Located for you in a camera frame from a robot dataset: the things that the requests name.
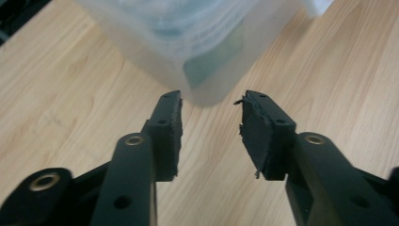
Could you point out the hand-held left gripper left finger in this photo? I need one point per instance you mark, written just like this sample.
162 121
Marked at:
147 163

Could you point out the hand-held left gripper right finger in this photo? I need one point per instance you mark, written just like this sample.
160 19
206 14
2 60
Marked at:
282 150

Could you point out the clear plastic storage box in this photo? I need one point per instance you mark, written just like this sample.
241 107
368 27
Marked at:
188 37

